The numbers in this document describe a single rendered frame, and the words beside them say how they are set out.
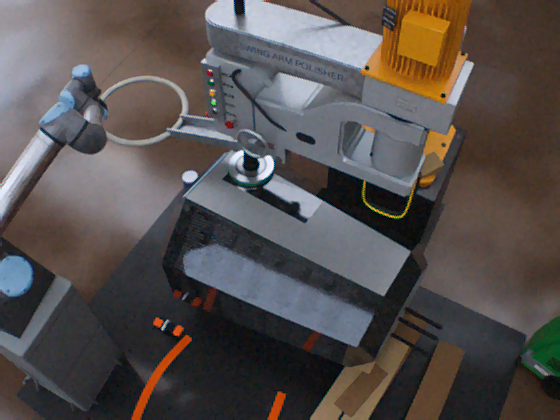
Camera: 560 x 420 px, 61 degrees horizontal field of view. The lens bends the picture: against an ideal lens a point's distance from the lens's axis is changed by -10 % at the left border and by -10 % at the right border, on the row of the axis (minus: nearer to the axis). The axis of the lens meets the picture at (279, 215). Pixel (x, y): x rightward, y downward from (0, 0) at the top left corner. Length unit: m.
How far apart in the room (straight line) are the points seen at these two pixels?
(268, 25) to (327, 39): 0.22
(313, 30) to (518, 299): 2.20
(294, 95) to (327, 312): 0.90
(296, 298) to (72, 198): 2.04
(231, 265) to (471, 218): 1.83
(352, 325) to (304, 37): 1.17
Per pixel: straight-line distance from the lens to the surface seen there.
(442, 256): 3.38
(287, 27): 1.85
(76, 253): 3.51
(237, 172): 2.47
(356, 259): 2.23
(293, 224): 2.31
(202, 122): 2.57
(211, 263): 2.41
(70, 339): 2.54
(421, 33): 1.45
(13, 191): 1.99
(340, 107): 1.83
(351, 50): 1.75
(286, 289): 2.28
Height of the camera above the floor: 2.76
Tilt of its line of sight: 54 degrees down
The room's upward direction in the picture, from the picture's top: 1 degrees counter-clockwise
